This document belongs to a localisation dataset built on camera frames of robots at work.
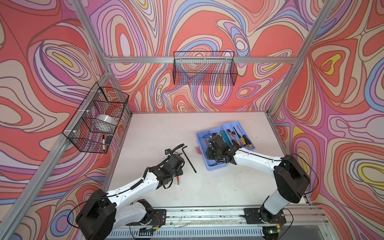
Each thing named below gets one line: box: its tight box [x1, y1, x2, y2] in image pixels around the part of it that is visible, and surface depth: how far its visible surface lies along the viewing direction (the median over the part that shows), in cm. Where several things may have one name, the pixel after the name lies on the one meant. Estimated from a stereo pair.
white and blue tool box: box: [195, 121, 256, 171], surface depth 90 cm
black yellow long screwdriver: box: [236, 124, 253, 148], surface depth 90 cm
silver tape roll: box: [96, 114, 118, 127], surface depth 75 cm
